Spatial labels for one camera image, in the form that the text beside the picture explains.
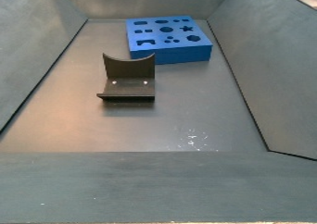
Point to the blue foam shape board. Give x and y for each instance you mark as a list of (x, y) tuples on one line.
[(173, 38)]

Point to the black curved stand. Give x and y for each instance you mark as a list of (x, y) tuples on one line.
[(130, 79)]

